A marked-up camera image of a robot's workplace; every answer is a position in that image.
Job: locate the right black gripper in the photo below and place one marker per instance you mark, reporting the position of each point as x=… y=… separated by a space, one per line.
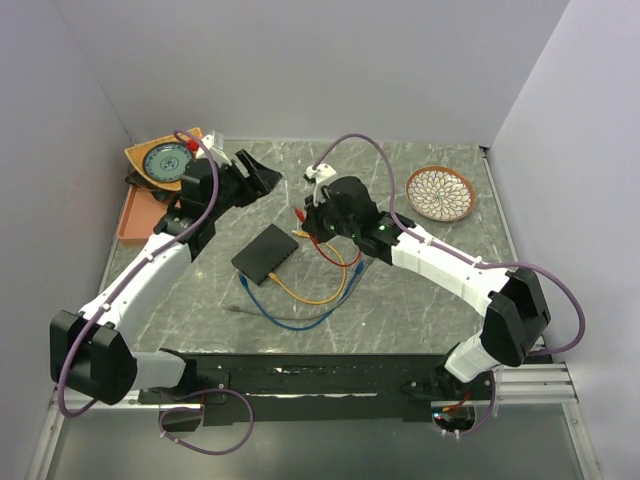
x=312 y=222

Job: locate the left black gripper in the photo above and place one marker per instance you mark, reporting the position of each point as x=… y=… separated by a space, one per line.
x=260 y=182

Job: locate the black network switch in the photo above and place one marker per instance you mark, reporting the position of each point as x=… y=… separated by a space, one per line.
x=264 y=254

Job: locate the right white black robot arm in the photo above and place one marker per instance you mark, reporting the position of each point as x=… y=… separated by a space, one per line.
x=509 y=299

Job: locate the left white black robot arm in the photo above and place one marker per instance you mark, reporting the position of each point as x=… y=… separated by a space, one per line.
x=91 y=350

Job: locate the floral patterned ceramic plate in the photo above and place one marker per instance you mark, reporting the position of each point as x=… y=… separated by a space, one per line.
x=440 y=193

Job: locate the blue green ceramic plate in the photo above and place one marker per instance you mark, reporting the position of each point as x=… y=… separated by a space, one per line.
x=166 y=163

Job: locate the dark bowl under basket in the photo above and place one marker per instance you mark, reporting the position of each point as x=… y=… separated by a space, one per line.
x=134 y=178

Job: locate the pink plastic tray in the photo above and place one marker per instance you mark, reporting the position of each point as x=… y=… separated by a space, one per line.
x=140 y=214

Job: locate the orange woven basket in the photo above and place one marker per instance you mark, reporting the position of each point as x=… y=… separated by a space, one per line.
x=135 y=154

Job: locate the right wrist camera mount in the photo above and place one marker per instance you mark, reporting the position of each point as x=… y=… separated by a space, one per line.
x=319 y=177

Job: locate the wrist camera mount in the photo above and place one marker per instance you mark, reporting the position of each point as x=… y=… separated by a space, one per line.
x=213 y=142
x=319 y=177

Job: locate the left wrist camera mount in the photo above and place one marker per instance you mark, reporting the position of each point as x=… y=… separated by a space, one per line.
x=213 y=142

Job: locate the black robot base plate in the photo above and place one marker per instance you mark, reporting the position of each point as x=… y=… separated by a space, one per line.
x=316 y=387

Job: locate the aluminium rail frame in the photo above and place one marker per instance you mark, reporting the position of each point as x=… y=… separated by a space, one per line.
x=529 y=427

